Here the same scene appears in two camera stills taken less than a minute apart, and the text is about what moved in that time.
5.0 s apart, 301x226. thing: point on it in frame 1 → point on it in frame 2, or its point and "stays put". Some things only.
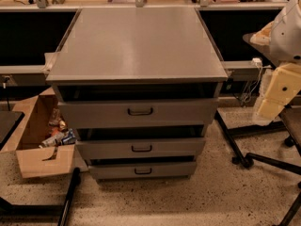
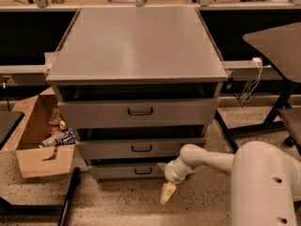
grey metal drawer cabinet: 140,87 stays put
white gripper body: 286,40 → 172,174
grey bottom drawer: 145,170 stays put
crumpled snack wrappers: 58,132 stays put
